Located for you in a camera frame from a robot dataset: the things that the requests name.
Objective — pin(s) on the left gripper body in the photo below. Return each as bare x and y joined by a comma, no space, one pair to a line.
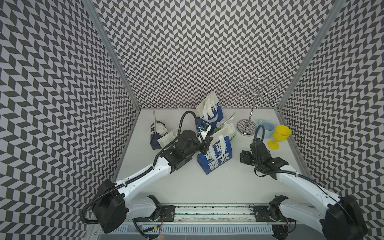
203,146

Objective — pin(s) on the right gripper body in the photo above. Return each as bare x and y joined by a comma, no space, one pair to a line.
248,159

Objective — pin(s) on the blue cream tote bag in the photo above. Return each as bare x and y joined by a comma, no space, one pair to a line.
219,152

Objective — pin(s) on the royal blue tote bag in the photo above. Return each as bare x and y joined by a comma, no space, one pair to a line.
210,111

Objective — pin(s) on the navy bag with white handles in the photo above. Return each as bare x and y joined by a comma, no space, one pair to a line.
157,130

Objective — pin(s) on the navy tote bag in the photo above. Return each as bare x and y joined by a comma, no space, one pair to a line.
166,139

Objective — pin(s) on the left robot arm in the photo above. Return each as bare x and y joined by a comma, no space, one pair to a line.
115,202

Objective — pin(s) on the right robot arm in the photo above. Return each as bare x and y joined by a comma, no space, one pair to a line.
336,217

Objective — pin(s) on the chrome mug tree stand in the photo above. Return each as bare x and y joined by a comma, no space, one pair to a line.
247,127

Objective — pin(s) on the light blue ceramic mug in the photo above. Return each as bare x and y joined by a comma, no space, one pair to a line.
268,126

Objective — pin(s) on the yellow plastic goblet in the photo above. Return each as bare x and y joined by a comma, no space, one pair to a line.
281,134

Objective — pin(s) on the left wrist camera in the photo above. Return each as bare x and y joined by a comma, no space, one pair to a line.
204,129

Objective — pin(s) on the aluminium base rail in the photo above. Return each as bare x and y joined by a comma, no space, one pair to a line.
215,220

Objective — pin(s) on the aluminium corner post right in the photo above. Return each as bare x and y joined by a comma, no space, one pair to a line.
323,31

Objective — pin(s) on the aluminium corner post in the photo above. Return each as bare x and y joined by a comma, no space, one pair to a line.
94,17
323,31

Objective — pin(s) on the aluminium corner post left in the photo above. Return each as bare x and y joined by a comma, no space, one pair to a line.
94,17

